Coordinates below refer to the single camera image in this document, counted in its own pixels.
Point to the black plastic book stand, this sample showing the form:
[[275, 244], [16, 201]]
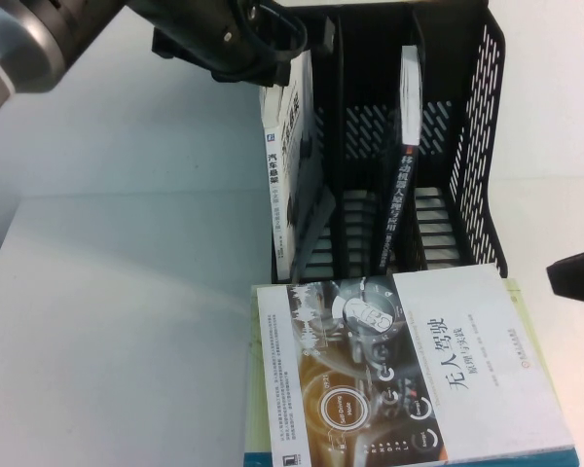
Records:
[[365, 78]]

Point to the dark mobile robot book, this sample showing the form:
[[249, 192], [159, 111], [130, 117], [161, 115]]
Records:
[[404, 194]]

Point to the pale green book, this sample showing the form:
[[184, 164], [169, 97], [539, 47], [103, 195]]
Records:
[[370, 461]]

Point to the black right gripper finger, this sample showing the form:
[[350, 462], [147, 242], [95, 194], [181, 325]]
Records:
[[579, 275]]

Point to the teal and white car book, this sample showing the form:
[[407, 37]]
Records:
[[297, 146]]

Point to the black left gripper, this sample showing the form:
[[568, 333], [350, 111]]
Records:
[[209, 34]]

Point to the white self-driving book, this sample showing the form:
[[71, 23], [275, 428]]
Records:
[[467, 365]]

